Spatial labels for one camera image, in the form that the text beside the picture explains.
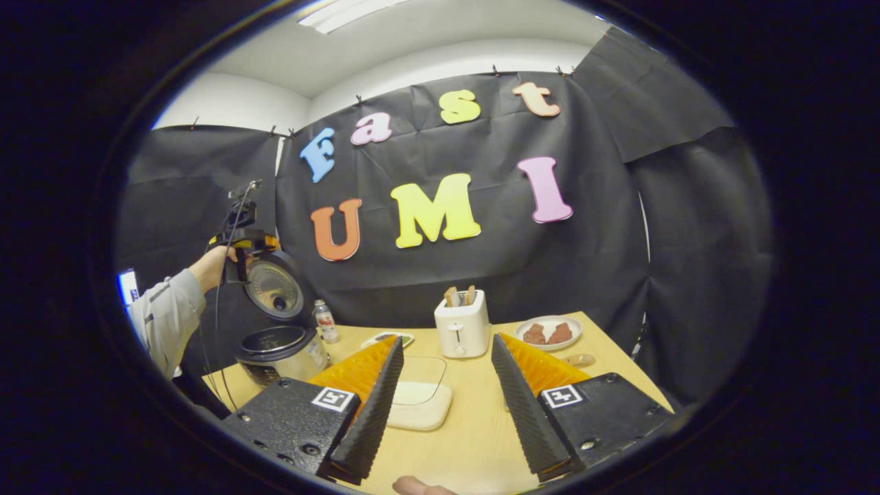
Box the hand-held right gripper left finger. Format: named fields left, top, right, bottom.
left=220, top=335, right=405, bottom=485

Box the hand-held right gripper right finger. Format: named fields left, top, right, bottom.
left=490, top=333, right=674, bottom=482

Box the clear rice container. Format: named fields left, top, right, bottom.
left=386, top=356, right=453, bottom=432

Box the grey rice cooker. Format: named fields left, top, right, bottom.
left=236, top=250, right=331, bottom=389

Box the white round plate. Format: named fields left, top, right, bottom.
left=514, top=315, right=583, bottom=352

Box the white divided grain dish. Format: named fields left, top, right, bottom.
left=361, top=331, right=415, bottom=350

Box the white toaster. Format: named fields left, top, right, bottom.
left=434, top=289, right=491, bottom=359

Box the small clear drink bottle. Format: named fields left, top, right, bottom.
left=313, top=299, right=340, bottom=344

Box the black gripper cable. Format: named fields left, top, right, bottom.
left=199, top=180, right=262, bottom=413

